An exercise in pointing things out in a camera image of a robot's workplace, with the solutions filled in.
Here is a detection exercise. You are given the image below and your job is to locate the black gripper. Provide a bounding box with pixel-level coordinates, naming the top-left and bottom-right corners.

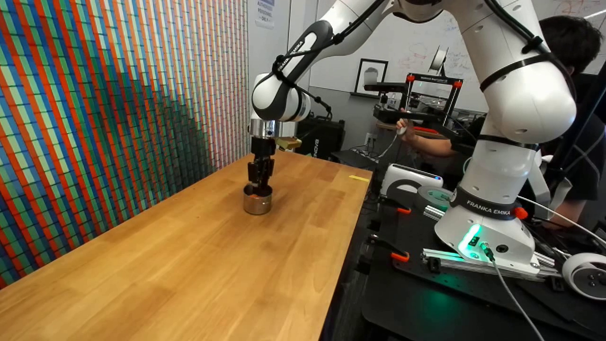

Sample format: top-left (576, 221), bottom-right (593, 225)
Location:
top-left (243, 134), bottom-right (279, 197)

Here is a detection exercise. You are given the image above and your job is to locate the small steel pot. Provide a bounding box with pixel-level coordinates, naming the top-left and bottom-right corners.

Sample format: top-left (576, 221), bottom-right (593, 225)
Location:
top-left (243, 187), bottom-right (275, 217)

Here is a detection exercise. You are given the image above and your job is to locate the person's bare forearm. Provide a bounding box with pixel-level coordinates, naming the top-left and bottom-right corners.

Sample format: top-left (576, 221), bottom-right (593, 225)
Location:
top-left (396, 119), bottom-right (460, 159)

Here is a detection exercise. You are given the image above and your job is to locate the black case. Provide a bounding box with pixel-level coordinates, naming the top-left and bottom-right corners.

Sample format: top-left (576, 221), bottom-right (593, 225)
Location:
top-left (296, 111), bottom-right (347, 159)

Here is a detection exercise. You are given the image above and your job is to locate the white grey control device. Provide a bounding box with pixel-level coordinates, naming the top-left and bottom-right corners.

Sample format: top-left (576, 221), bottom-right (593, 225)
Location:
top-left (379, 161), bottom-right (445, 200)

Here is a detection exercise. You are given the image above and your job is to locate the framed portrait picture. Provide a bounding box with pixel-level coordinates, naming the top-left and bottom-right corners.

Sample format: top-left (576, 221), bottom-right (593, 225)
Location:
top-left (352, 56), bottom-right (390, 98)

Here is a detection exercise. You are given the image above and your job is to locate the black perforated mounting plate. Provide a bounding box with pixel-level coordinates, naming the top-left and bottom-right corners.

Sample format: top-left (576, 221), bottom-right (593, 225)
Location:
top-left (352, 195), bottom-right (606, 341)

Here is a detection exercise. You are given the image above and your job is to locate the person in dark shirt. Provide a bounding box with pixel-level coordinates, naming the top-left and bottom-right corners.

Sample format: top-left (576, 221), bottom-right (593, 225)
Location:
top-left (517, 15), bottom-right (606, 233)

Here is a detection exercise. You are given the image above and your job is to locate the white round device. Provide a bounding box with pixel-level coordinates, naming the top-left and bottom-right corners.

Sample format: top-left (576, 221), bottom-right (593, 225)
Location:
top-left (561, 252), bottom-right (606, 303)

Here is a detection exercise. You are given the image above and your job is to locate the orange-handled black clamp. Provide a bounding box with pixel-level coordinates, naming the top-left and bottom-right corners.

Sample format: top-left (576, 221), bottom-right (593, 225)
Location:
top-left (377, 195), bottom-right (415, 217)
top-left (368, 233), bottom-right (413, 265)

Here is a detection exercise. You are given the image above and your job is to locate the black bar camera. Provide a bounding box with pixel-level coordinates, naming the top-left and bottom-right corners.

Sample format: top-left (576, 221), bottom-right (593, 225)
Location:
top-left (364, 79), bottom-right (409, 94)

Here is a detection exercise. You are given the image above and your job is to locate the wall poster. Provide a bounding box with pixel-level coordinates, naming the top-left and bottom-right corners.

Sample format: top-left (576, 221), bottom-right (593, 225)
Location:
top-left (254, 0), bottom-right (279, 30)

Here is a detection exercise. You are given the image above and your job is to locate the silver aluminium rail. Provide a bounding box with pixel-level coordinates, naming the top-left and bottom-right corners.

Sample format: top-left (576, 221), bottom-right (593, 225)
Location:
top-left (421, 246), bottom-right (565, 284)

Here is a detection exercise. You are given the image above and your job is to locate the black 3D printer frame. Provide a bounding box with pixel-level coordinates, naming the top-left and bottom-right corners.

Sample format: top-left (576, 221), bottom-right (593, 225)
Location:
top-left (404, 72), bottom-right (464, 130)

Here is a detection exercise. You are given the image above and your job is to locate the thin white cable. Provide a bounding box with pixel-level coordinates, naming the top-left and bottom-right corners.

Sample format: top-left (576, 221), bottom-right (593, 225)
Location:
top-left (517, 195), bottom-right (606, 248)

